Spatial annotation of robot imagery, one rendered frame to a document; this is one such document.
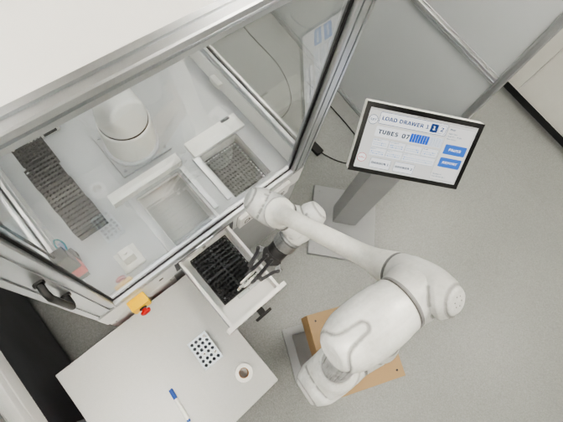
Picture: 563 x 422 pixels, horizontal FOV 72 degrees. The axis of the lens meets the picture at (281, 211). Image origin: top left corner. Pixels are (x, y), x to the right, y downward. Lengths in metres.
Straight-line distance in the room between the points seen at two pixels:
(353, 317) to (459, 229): 2.34
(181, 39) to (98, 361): 1.36
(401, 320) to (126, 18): 0.73
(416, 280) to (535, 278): 2.50
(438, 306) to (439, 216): 2.21
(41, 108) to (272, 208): 0.77
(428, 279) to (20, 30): 0.85
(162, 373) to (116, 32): 1.31
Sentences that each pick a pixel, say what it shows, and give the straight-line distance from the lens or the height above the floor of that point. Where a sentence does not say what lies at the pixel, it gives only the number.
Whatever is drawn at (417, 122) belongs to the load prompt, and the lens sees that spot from 1.78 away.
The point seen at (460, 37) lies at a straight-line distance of 2.43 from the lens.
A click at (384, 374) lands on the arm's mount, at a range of 1.73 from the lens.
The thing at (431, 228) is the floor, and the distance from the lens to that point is 3.00.
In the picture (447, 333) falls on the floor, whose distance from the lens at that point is 2.87.
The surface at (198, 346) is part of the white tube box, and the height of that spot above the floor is 0.76.
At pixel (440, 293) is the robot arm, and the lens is 0.88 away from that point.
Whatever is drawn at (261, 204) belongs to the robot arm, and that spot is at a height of 1.33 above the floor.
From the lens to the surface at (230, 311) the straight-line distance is 1.63.
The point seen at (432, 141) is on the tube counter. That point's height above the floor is 1.11.
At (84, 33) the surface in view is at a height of 1.97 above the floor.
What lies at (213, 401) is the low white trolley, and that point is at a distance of 1.70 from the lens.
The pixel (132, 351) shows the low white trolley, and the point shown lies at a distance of 1.73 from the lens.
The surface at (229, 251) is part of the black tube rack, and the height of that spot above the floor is 0.90.
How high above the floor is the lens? 2.46
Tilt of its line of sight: 67 degrees down
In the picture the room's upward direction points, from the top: 23 degrees clockwise
